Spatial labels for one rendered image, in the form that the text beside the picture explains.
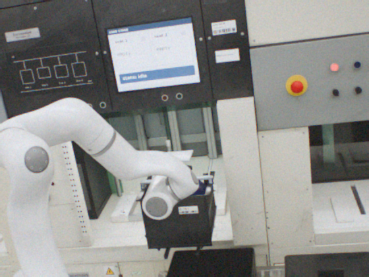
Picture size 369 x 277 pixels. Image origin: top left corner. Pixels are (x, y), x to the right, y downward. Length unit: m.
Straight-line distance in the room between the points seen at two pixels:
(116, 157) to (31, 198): 0.25
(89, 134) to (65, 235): 0.91
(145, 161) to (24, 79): 0.71
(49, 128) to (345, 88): 0.97
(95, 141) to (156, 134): 1.54
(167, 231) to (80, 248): 0.53
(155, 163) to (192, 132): 1.42
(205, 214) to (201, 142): 1.18
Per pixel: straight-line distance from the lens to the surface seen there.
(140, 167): 1.38
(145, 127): 2.83
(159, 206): 1.44
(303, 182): 1.91
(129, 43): 1.80
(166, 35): 1.78
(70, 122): 1.27
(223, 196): 2.28
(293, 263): 1.86
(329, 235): 2.02
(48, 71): 1.91
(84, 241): 2.13
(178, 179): 1.41
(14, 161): 1.17
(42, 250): 1.30
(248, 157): 1.81
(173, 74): 1.80
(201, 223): 1.69
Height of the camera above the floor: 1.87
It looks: 22 degrees down
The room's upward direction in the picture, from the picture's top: 10 degrees counter-clockwise
